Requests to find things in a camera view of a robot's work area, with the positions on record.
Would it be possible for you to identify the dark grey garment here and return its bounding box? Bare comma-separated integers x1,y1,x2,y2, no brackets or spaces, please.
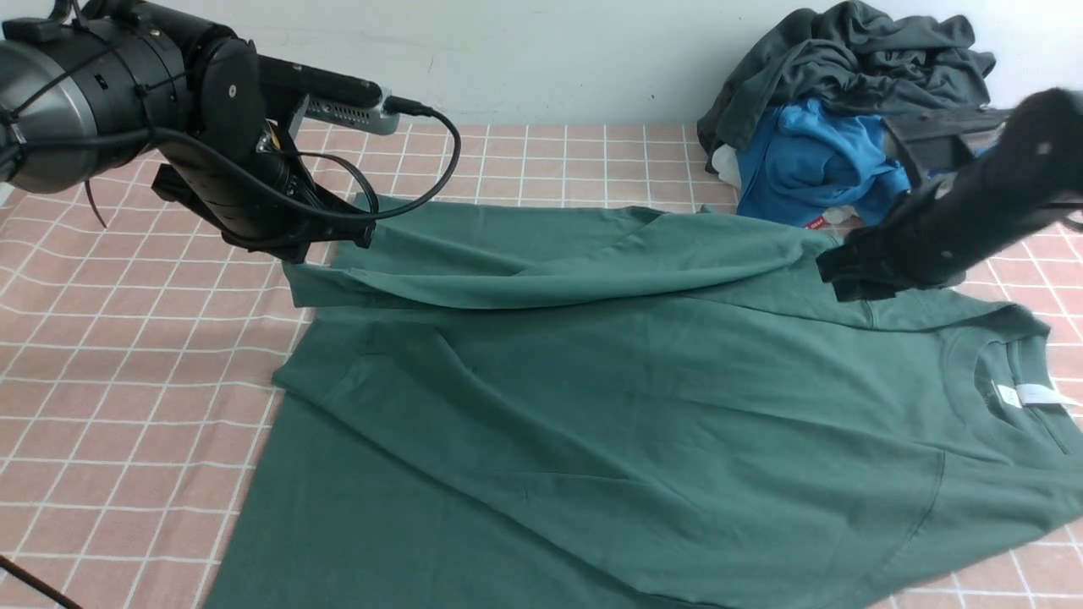
696,1,999,156

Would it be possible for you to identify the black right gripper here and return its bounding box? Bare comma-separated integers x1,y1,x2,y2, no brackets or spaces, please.
815,144,1058,302

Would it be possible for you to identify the left camera cable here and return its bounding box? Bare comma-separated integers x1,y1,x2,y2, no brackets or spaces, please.
17,98,464,250

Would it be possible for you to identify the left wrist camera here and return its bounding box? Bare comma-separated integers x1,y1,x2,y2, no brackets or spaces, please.
258,55,399,137

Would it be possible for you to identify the blue garment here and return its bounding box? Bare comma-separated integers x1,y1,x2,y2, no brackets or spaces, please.
735,99,910,230

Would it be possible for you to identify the green long-sleeve top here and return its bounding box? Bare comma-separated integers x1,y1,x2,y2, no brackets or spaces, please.
206,203,1080,608

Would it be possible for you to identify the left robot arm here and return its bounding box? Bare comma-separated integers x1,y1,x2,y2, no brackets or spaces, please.
1,1,399,263

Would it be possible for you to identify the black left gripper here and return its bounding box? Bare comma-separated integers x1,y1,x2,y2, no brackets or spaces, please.
152,38,376,263

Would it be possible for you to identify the pink checkered tablecloth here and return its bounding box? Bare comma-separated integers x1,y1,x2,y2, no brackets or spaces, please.
1,121,1082,608

